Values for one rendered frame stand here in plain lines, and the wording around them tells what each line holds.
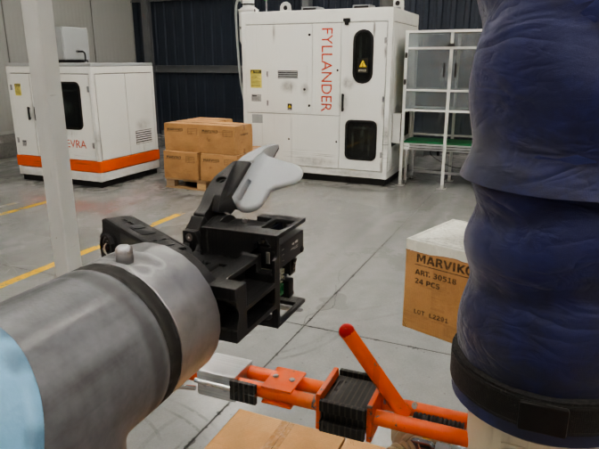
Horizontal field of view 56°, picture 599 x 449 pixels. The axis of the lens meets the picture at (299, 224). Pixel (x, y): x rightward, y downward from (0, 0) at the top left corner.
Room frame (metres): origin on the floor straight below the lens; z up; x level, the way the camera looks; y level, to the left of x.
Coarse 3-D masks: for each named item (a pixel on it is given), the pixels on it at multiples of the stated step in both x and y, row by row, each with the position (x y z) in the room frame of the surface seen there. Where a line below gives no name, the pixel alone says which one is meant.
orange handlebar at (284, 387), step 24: (264, 384) 0.76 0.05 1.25; (288, 384) 0.76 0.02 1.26; (312, 384) 0.77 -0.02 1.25; (288, 408) 0.74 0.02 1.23; (312, 408) 0.72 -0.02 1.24; (384, 408) 0.72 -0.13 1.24; (432, 408) 0.70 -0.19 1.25; (408, 432) 0.67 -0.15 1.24; (432, 432) 0.65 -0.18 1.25; (456, 432) 0.65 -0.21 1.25
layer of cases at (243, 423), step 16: (240, 416) 1.69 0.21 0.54; (256, 416) 1.69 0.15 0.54; (224, 432) 1.60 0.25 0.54; (240, 432) 1.60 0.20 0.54; (256, 432) 1.60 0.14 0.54; (272, 432) 1.60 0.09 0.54; (288, 432) 1.60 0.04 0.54; (304, 432) 1.60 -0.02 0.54; (320, 432) 1.60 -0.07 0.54; (208, 448) 1.52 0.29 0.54; (224, 448) 1.52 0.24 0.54; (240, 448) 1.52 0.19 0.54; (256, 448) 1.52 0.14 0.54; (272, 448) 1.52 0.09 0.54; (288, 448) 1.52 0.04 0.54; (304, 448) 1.52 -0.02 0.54; (320, 448) 1.52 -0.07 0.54; (336, 448) 1.52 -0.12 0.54; (352, 448) 1.52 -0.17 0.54; (368, 448) 1.52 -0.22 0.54; (384, 448) 1.52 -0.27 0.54
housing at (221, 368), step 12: (216, 360) 0.83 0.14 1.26; (228, 360) 0.83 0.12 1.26; (240, 360) 0.83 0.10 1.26; (204, 372) 0.79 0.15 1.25; (216, 372) 0.79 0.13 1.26; (228, 372) 0.79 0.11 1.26; (240, 372) 0.79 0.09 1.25; (228, 384) 0.78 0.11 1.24; (216, 396) 0.78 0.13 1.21; (228, 396) 0.78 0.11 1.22
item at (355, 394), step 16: (336, 368) 0.78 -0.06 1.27; (336, 384) 0.75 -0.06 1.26; (352, 384) 0.75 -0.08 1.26; (368, 384) 0.75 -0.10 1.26; (320, 400) 0.70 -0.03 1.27; (336, 400) 0.71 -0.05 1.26; (352, 400) 0.71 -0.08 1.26; (368, 400) 0.71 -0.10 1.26; (320, 416) 0.71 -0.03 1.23; (336, 416) 0.70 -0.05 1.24; (352, 416) 0.68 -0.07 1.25; (368, 416) 0.68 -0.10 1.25; (336, 432) 0.69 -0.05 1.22; (352, 432) 0.68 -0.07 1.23; (368, 432) 0.68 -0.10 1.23
